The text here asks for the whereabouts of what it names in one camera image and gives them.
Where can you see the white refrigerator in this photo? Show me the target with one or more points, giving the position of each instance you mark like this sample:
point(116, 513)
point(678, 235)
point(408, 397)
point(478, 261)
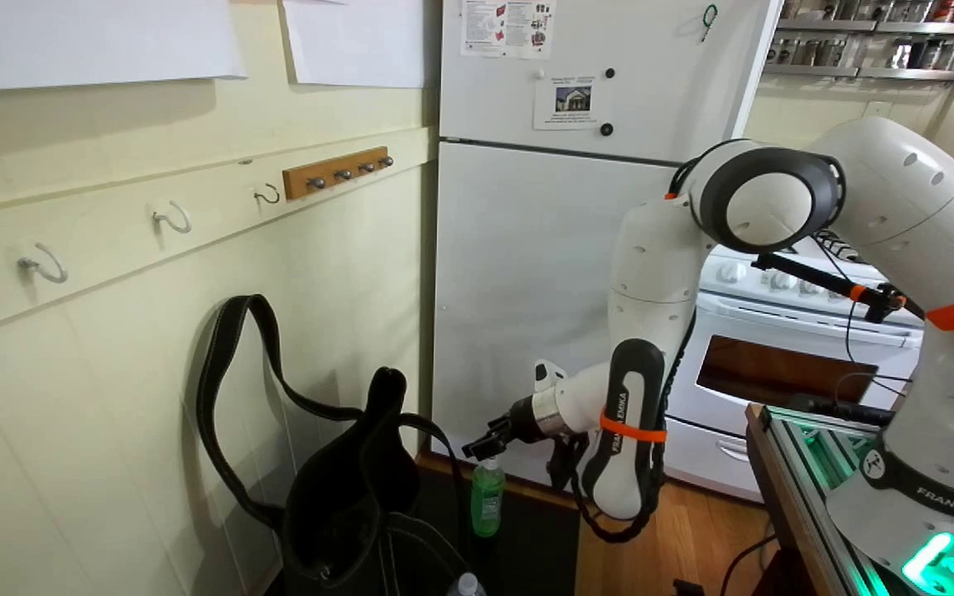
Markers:
point(520, 278)

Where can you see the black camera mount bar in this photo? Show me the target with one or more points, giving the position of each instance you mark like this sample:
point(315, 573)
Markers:
point(820, 279)

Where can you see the black shoulder bag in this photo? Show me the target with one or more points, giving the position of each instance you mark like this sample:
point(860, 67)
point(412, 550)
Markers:
point(321, 531)

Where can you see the white stove with oven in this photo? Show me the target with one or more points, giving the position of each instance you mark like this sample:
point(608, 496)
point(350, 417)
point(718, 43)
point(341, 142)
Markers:
point(787, 320)

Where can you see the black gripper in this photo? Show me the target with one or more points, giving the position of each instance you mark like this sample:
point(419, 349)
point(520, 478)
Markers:
point(523, 420)

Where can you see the small white wall paper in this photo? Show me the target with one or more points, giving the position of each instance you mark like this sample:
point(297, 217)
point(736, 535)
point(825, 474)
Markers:
point(356, 39)

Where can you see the metal wall hook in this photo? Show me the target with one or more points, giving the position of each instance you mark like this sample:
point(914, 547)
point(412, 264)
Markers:
point(47, 270)
point(268, 197)
point(172, 219)

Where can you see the printed sheet on refrigerator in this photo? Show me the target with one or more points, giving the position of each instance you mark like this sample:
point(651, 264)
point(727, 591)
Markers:
point(509, 26)

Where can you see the green plastic bottle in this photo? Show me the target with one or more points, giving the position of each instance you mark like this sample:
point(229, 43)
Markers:
point(488, 502)

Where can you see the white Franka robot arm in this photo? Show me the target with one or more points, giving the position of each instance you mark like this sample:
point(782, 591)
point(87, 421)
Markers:
point(896, 199)

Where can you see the dark low cabinet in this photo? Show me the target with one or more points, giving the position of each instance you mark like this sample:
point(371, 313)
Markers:
point(536, 547)

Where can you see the metal spice shelf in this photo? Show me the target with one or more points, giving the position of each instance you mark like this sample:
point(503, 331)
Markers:
point(884, 44)

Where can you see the wooden key hook rack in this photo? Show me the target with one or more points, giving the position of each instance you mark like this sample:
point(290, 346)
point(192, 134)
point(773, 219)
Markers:
point(331, 174)

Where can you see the robot base table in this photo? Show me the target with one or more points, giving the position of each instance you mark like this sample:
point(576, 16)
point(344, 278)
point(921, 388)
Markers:
point(804, 499)

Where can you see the photo fridge magnet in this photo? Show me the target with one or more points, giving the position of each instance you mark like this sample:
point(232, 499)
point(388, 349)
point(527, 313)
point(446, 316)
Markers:
point(575, 98)

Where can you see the loop shaped fridge magnet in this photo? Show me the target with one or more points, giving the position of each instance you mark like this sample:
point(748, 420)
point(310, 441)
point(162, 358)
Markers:
point(710, 19)

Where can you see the round black fridge magnet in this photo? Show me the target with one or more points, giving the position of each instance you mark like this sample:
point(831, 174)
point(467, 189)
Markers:
point(608, 75)
point(608, 131)

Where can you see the large white wall paper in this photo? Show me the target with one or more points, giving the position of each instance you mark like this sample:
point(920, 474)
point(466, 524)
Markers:
point(80, 39)

